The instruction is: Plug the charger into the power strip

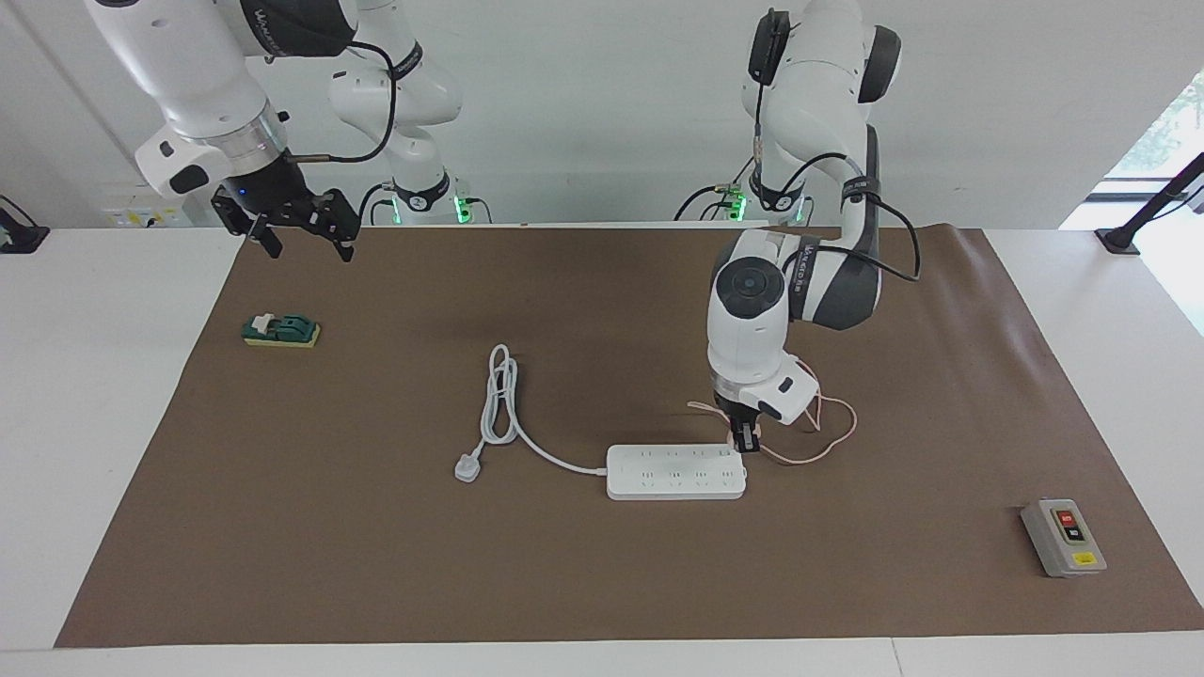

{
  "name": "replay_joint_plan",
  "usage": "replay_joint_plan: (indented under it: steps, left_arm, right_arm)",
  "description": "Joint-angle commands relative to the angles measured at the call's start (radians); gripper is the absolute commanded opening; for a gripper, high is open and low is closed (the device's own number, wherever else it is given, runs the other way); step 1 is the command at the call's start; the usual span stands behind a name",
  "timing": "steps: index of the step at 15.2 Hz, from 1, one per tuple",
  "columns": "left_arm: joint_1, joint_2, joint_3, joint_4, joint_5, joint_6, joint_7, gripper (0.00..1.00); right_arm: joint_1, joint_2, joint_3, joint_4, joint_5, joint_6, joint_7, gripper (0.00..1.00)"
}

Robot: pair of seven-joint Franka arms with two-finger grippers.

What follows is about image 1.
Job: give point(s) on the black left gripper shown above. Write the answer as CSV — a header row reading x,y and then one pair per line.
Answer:
x,y
743,417

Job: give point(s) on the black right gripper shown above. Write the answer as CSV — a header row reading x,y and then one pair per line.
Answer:
x,y
268,193

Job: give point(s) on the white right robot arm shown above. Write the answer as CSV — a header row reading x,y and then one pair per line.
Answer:
x,y
188,66

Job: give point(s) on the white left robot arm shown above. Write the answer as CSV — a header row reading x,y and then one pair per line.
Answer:
x,y
743,329

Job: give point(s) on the white power strip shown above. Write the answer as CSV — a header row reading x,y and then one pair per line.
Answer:
x,y
677,472

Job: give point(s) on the brown table mat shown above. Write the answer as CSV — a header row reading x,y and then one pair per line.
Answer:
x,y
376,564

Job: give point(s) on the black angled stand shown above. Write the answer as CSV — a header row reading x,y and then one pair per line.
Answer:
x,y
1152,209

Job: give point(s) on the bright window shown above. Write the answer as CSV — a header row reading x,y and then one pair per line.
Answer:
x,y
1176,132

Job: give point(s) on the green knife switch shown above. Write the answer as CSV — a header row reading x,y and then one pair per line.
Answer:
x,y
282,331

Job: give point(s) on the white wall socket box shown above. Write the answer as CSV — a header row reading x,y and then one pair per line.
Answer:
x,y
141,212

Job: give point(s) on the black table clamp mount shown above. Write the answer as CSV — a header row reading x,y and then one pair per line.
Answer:
x,y
23,237

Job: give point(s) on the grey on-off switch box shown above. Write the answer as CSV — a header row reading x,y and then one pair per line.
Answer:
x,y
1063,538

